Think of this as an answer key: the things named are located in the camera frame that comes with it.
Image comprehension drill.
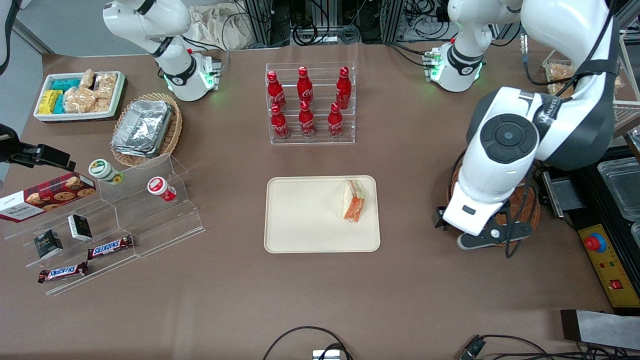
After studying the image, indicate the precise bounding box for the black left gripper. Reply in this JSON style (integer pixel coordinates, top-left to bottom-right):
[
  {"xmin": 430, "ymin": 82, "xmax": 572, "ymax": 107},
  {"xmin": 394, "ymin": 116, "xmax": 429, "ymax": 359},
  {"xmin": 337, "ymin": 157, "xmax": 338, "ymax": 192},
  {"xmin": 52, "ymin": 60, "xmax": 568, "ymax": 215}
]
[{"xmin": 434, "ymin": 206, "xmax": 533, "ymax": 250}]

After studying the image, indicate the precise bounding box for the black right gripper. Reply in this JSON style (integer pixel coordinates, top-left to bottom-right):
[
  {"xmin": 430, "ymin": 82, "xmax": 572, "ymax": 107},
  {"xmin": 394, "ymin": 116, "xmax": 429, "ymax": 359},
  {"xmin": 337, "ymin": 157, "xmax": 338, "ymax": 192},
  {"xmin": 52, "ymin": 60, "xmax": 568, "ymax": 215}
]
[{"xmin": 0, "ymin": 124, "xmax": 77, "ymax": 172}]

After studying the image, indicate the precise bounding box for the triangular sandwich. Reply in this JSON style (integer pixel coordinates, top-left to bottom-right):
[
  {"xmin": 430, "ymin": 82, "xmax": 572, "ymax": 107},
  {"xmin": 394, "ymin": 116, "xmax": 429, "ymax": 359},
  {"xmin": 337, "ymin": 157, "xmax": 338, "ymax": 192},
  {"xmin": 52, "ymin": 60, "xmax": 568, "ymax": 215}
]
[{"xmin": 341, "ymin": 179, "xmax": 366, "ymax": 224}]

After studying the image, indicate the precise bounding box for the dark flat base tray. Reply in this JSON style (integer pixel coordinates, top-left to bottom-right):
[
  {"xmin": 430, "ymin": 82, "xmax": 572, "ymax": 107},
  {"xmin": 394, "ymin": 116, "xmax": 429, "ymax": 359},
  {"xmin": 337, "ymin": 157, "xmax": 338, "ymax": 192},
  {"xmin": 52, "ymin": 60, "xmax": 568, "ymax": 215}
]
[{"xmin": 35, "ymin": 75, "xmax": 129, "ymax": 124}]

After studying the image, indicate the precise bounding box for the brown wicker basket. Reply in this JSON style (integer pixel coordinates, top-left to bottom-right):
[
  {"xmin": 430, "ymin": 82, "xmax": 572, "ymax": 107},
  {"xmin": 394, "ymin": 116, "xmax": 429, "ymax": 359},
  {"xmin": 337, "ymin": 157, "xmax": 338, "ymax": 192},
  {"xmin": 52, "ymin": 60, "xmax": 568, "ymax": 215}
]
[{"xmin": 447, "ymin": 162, "xmax": 541, "ymax": 248}]

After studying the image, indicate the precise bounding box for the light wicker basket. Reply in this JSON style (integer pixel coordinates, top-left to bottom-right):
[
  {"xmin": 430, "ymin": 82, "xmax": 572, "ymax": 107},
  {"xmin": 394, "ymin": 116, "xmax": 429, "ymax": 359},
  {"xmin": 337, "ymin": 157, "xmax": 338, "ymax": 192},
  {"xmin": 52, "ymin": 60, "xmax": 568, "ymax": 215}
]
[{"xmin": 110, "ymin": 92, "xmax": 183, "ymax": 168}]

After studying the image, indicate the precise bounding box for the cream plastic serving tray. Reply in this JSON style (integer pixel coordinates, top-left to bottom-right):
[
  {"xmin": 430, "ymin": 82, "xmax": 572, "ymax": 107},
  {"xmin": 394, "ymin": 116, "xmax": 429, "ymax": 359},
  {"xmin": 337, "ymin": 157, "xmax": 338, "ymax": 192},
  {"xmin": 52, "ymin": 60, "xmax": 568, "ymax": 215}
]
[{"xmin": 264, "ymin": 175, "xmax": 382, "ymax": 254}]

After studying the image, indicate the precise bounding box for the red tartan Walkers shortbread box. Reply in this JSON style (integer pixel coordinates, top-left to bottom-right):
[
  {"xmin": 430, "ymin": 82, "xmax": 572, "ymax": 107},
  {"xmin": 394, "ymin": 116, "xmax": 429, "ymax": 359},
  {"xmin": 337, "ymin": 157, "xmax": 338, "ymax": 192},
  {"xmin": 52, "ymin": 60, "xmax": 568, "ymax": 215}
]
[{"xmin": 0, "ymin": 171, "xmax": 97, "ymax": 224}]

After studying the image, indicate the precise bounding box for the white rectangular snack bin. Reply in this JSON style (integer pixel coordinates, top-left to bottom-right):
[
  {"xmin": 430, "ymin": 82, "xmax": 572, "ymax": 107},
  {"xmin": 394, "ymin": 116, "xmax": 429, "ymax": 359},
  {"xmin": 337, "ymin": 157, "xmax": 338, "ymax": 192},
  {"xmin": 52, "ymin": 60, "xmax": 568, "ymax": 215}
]
[{"xmin": 33, "ymin": 71, "xmax": 126, "ymax": 122}]

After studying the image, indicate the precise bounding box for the green lidded snack cup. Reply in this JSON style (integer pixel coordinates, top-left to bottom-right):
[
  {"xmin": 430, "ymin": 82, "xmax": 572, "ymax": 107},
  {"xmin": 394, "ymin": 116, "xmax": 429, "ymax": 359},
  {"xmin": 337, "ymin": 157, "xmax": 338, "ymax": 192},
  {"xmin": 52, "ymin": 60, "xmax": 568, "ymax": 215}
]
[{"xmin": 88, "ymin": 158, "xmax": 124, "ymax": 186}]

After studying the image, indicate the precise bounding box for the yellow snack pack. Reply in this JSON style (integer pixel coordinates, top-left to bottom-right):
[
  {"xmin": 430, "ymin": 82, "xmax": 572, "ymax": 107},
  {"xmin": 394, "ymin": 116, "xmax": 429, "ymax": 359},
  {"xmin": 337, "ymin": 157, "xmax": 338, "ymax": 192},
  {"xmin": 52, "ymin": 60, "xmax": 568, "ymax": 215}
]
[{"xmin": 38, "ymin": 89, "xmax": 64, "ymax": 115}]

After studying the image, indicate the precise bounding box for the black box with white label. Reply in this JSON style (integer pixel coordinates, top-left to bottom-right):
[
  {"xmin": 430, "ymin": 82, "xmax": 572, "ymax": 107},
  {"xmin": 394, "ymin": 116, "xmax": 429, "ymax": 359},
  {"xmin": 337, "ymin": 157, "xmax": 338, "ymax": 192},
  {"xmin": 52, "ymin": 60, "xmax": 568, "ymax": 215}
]
[{"xmin": 67, "ymin": 214, "xmax": 94, "ymax": 242}]

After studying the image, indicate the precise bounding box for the black Face tea box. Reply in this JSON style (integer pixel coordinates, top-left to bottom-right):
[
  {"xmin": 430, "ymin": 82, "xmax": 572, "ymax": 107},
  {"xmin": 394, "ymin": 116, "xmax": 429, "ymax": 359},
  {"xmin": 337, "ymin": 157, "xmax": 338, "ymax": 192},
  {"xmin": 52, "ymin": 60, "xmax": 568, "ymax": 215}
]
[{"xmin": 33, "ymin": 229, "xmax": 64, "ymax": 260}]

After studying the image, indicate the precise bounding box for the silver foil container stack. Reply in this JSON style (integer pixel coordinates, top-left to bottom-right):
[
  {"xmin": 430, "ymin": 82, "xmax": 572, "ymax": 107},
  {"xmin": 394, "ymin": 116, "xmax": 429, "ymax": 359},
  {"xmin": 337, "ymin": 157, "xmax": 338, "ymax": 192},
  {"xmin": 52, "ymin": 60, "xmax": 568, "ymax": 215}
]
[{"xmin": 111, "ymin": 99, "xmax": 174, "ymax": 158}]

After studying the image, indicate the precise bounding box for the Snickers chocolate bar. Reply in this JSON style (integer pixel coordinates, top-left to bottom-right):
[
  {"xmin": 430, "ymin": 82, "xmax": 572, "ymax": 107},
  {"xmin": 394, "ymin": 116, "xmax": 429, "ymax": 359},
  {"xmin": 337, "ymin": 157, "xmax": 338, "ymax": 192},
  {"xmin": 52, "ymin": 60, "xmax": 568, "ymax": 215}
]
[
  {"xmin": 38, "ymin": 261, "xmax": 89, "ymax": 284},
  {"xmin": 87, "ymin": 235, "xmax": 134, "ymax": 260}
]

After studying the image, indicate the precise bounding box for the red lidded snack cup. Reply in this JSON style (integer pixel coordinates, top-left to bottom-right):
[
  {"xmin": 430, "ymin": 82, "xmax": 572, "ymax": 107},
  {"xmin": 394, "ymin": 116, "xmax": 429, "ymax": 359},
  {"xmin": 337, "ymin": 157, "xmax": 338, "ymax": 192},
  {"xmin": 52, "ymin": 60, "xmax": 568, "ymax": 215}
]
[{"xmin": 147, "ymin": 176, "xmax": 177, "ymax": 203}]

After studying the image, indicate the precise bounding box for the clear acrylic stepped display stand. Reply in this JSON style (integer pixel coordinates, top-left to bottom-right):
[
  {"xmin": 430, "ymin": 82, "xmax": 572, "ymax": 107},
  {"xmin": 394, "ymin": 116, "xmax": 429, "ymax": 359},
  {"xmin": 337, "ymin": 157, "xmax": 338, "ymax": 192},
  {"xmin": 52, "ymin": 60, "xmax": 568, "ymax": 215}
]
[{"xmin": 2, "ymin": 152, "xmax": 206, "ymax": 297}]

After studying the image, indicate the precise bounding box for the red Coca-Cola aluminium bottle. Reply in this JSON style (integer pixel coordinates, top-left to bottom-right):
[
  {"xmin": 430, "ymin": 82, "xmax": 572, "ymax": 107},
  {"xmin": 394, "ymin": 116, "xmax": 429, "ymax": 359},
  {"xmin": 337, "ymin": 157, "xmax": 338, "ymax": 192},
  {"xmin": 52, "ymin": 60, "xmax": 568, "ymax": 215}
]
[
  {"xmin": 327, "ymin": 102, "xmax": 345, "ymax": 139},
  {"xmin": 298, "ymin": 100, "xmax": 316, "ymax": 139},
  {"xmin": 270, "ymin": 103, "xmax": 291, "ymax": 140},
  {"xmin": 335, "ymin": 66, "xmax": 353, "ymax": 110},
  {"xmin": 297, "ymin": 66, "xmax": 314, "ymax": 105},
  {"xmin": 266, "ymin": 70, "xmax": 287, "ymax": 111}
]

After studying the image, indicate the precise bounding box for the clear acrylic bottle rack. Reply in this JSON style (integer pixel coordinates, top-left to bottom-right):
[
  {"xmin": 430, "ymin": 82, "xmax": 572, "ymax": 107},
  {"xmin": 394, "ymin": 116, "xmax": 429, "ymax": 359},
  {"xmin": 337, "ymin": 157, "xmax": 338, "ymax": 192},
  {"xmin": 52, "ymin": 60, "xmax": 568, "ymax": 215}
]
[{"xmin": 265, "ymin": 62, "xmax": 357, "ymax": 146}]

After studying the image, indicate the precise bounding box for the black machine with yellow panel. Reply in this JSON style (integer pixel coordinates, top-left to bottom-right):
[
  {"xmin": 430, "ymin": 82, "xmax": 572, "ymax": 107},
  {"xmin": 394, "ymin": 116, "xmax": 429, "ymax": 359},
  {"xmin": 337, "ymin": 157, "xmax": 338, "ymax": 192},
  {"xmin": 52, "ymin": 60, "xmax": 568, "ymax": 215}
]
[{"xmin": 537, "ymin": 117, "xmax": 640, "ymax": 315}]

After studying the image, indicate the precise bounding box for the grey flat plate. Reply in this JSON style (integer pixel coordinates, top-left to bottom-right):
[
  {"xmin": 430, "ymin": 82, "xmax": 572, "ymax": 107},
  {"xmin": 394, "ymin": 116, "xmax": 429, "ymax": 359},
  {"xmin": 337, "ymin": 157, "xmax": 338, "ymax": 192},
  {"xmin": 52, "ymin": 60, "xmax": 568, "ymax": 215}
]
[{"xmin": 560, "ymin": 309, "xmax": 640, "ymax": 351}]

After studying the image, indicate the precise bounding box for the beige cloth bag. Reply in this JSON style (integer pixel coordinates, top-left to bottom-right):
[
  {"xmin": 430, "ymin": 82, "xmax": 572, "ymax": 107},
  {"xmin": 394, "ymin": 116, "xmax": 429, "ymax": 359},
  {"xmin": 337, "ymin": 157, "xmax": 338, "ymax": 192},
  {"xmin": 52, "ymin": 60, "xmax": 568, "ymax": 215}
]
[{"xmin": 187, "ymin": 4, "xmax": 253, "ymax": 51}]

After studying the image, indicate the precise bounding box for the black connector with cable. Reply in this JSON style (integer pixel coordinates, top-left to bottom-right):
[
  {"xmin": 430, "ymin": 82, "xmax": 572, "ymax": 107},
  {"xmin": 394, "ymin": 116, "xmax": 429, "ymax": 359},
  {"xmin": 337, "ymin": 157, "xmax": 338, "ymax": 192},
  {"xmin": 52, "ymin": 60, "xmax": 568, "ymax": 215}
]
[{"xmin": 459, "ymin": 334, "xmax": 640, "ymax": 360}]

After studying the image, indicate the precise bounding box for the black cable loop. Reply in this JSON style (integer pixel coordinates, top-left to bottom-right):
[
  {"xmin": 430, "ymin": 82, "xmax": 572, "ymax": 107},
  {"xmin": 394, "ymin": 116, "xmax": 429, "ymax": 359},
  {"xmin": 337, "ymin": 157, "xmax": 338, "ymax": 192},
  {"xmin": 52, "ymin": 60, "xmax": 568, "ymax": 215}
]
[{"xmin": 262, "ymin": 326, "xmax": 354, "ymax": 360}]

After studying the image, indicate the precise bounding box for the aluminium frame post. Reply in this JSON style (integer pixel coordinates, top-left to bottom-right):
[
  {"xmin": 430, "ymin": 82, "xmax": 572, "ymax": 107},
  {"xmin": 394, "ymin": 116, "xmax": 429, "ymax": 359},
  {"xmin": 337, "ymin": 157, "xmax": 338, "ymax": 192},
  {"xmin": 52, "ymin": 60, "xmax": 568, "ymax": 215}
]
[
  {"xmin": 382, "ymin": 0, "xmax": 407, "ymax": 43},
  {"xmin": 242, "ymin": 0, "xmax": 275, "ymax": 48}
]

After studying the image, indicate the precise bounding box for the white wire rack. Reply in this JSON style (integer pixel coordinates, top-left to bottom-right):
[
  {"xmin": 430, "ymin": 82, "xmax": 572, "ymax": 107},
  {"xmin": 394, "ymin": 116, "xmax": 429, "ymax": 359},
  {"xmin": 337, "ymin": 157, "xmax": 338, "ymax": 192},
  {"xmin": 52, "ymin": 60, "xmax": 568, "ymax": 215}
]
[{"xmin": 542, "ymin": 30, "xmax": 640, "ymax": 136}]

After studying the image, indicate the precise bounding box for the black cable bundle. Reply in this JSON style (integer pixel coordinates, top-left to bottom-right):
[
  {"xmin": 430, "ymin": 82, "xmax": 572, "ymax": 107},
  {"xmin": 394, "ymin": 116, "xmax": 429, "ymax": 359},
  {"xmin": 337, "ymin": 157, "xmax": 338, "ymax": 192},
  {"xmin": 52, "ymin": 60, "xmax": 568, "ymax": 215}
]
[{"xmin": 272, "ymin": 0, "xmax": 386, "ymax": 47}]

